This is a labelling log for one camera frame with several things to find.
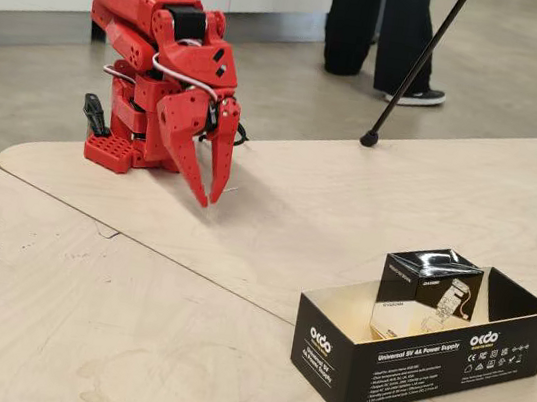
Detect person in black trousers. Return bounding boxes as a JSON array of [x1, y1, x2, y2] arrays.
[[314, 0, 461, 113]]

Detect black table clamp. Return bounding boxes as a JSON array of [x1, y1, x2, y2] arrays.
[[79, 92, 116, 141]]

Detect open black yellow box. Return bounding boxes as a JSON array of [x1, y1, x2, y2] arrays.
[[283, 238, 537, 402]]

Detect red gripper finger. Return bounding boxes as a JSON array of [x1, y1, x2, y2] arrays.
[[201, 94, 244, 207], [141, 82, 227, 209]]

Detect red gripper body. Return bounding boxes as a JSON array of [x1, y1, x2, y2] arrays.
[[147, 30, 247, 106]]

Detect black looped cable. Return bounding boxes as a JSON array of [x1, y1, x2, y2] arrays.
[[232, 121, 255, 150]]

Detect white servo cable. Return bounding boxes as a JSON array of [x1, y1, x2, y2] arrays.
[[101, 28, 228, 104]]

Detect black tripod leg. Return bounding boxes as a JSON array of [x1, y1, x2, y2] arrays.
[[359, 0, 475, 160]]

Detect small black glossy box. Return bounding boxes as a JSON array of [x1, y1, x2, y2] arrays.
[[374, 238, 489, 327]]

